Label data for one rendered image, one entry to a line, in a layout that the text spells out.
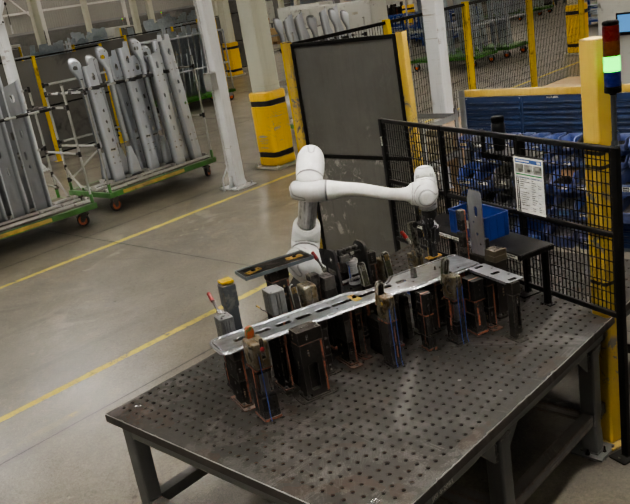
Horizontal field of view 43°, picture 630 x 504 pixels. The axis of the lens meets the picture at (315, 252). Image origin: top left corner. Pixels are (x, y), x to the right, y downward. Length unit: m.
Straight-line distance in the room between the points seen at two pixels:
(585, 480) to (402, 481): 1.39
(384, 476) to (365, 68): 3.87
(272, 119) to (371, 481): 8.90
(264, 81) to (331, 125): 4.95
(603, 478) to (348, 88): 3.58
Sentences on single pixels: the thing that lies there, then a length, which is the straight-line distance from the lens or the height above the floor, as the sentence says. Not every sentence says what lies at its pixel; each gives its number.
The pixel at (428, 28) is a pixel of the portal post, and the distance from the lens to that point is 8.26.
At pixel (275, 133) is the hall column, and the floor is 0.51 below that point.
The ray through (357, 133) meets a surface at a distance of 6.40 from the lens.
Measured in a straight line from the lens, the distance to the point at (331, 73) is 6.45.
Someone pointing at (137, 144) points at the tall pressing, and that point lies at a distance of 11.77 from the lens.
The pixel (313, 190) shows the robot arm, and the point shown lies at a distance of 3.79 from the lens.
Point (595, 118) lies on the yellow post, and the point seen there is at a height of 1.66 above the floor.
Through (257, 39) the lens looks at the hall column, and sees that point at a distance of 11.41.
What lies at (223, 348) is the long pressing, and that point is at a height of 1.00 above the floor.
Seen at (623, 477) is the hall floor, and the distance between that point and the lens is 4.15.
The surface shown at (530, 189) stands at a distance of 4.10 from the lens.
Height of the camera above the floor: 2.39
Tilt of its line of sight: 18 degrees down
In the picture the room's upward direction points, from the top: 9 degrees counter-clockwise
